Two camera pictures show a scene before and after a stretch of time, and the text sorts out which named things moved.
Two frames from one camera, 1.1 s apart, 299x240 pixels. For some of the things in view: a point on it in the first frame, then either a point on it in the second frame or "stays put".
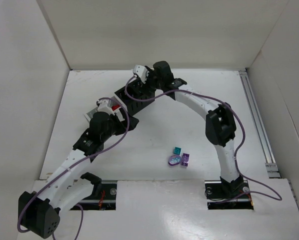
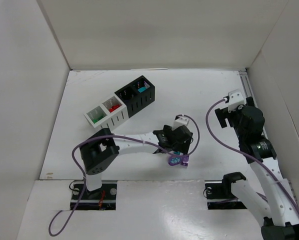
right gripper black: [141, 92] to [221, 115]
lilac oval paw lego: [174, 160] stays put
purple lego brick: [185, 159] stays put
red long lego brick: [114, 107] stays put
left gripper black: [123, 122] to [176, 149]
